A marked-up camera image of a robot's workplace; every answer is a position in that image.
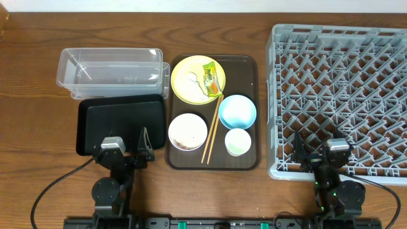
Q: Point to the green yellow snack wrapper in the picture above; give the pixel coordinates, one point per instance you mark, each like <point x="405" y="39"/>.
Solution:
<point x="210" y="80"/>

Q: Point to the brown serving tray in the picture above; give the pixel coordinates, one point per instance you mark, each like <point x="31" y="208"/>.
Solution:
<point x="241" y="79"/>

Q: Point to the clear plastic bin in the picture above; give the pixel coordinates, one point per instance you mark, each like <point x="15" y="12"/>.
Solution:
<point x="113" y="72"/>

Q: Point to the white tissue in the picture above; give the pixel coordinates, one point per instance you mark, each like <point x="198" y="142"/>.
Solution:
<point x="193" y="78"/>

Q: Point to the white bowl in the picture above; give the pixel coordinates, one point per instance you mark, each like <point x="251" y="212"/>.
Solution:
<point x="187" y="132"/>

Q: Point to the yellow plate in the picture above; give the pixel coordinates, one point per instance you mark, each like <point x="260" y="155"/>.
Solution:
<point x="184" y="88"/>

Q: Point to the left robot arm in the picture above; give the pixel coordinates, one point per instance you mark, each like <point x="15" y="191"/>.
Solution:
<point x="112" y="194"/>

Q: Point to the white cup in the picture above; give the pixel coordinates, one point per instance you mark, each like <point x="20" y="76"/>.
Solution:
<point x="237" y="142"/>

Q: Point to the right wooden chopstick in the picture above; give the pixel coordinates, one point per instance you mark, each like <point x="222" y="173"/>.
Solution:
<point x="212" y="139"/>

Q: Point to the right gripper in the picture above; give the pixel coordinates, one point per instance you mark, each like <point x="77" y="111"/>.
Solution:
<point x="312" y="162"/>

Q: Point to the left wooden chopstick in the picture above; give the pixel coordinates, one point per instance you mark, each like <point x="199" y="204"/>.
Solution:
<point x="211" y="128"/>

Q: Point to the black plastic bin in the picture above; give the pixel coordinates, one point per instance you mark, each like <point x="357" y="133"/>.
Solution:
<point x="122" y="117"/>

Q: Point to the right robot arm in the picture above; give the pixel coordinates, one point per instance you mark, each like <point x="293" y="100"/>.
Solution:
<point x="340" y="201"/>

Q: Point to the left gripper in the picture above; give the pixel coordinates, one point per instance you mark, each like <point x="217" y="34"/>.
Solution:
<point x="128" y="159"/>

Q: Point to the grey dishwasher rack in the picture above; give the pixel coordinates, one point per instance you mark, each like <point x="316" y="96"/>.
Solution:
<point x="322" y="78"/>

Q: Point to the wooden chopstick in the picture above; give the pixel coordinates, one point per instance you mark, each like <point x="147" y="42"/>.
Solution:
<point x="212" y="139"/>
<point x="211" y="128"/>

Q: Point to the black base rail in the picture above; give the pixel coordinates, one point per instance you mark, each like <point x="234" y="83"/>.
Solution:
<point x="166" y="223"/>

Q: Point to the light blue bowl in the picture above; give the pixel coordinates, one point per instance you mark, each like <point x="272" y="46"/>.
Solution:
<point x="237" y="111"/>

